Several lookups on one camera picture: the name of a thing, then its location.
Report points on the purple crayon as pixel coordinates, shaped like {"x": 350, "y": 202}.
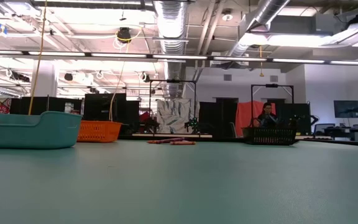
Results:
{"x": 171, "y": 140}

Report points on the orange crayon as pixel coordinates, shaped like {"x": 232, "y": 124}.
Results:
{"x": 182, "y": 142}
{"x": 152, "y": 142}

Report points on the white leaf print cloth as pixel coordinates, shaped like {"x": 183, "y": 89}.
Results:
{"x": 176, "y": 115}

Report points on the small background robot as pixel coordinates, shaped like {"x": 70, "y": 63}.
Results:
{"x": 193, "y": 124}

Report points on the wooden table board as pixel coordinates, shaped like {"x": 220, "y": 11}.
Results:
{"x": 172, "y": 135}

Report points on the black partition panel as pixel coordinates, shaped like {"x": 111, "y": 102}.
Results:
{"x": 297, "y": 115}
{"x": 36, "y": 105}
{"x": 216, "y": 118}
{"x": 104, "y": 107}

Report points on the long light bar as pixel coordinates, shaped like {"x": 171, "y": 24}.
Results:
{"x": 179, "y": 57}

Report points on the orange red cloth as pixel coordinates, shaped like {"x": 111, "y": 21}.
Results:
{"x": 247, "y": 113}

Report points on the teal table mat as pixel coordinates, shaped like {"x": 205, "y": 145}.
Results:
{"x": 179, "y": 186}

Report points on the orange plastic basket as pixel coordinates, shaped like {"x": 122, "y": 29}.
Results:
{"x": 99, "y": 132}

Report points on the person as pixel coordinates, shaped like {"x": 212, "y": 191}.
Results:
{"x": 267, "y": 115}

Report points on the black plastic basket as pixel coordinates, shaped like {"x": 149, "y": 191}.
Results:
{"x": 270, "y": 137}

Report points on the clear plastic container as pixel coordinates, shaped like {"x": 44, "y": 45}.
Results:
{"x": 26, "y": 130}

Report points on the desk with equipment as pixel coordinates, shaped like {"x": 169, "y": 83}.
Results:
{"x": 343, "y": 130}

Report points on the black stand frame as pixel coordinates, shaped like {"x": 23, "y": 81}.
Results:
{"x": 172, "y": 81}
{"x": 272, "y": 85}

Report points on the silver ventilation duct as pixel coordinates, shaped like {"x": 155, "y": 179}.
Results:
{"x": 169, "y": 31}
{"x": 259, "y": 15}

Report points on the black ceiling camera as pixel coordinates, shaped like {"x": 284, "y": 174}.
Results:
{"x": 124, "y": 35}

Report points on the dark wall monitor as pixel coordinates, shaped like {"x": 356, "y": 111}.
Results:
{"x": 348, "y": 109}

